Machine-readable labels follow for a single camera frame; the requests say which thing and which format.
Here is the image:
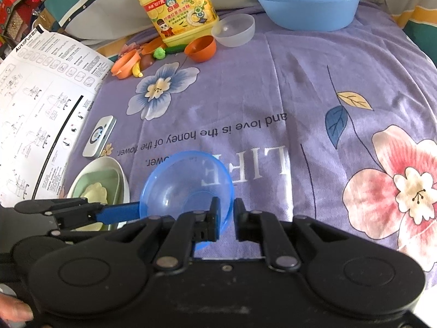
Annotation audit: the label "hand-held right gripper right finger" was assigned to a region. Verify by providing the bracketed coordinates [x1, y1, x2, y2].
[233, 198, 345, 270]

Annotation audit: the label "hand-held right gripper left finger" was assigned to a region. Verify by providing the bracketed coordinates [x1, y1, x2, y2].
[113, 196, 222, 270]

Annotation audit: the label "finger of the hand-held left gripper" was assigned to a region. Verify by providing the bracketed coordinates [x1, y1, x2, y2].
[48, 227, 118, 245]
[14, 198, 141, 226]

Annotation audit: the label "yellow flower-shaped plate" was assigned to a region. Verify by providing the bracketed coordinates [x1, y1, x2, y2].
[73, 183, 108, 231]

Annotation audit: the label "green square plate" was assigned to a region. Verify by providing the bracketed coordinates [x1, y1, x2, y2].
[71, 167, 121, 231]

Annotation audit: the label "blue transparent bowl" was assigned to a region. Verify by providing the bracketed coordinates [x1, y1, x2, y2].
[139, 150, 235, 251]

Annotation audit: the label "white oval plate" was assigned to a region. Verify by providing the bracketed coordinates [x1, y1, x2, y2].
[66, 156, 131, 231]

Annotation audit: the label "person's left hand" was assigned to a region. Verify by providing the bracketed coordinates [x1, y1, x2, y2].
[0, 294, 34, 322]

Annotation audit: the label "white rectangular electronic device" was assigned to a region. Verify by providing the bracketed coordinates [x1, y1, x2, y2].
[82, 116, 117, 158]

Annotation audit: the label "white printed instruction sheet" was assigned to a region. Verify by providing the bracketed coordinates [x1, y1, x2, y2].
[0, 25, 115, 209]

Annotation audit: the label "purple floral printed blanket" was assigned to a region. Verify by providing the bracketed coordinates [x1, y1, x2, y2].
[61, 0, 437, 260]

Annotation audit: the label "light orange plastic bowl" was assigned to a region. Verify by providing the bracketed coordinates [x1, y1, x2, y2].
[111, 49, 141, 80]

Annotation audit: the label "orange shallow plastic dish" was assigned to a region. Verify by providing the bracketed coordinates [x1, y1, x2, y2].
[140, 37, 168, 55]

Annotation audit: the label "small dark orange bowl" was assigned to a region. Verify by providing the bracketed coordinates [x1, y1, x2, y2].
[184, 36, 217, 63]

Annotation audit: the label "clear plastic bowl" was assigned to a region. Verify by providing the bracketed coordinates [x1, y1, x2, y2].
[211, 14, 256, 48]

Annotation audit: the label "yellow detergent pump bottle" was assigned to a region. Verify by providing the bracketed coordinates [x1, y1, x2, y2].
[118, 0, 220, 46]

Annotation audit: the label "large blue plastic basin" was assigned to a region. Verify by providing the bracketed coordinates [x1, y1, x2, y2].
[243, 0, 370, 31]

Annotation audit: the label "red printed boxes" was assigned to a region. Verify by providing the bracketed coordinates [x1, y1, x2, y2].
[0, 0, 52, 42]

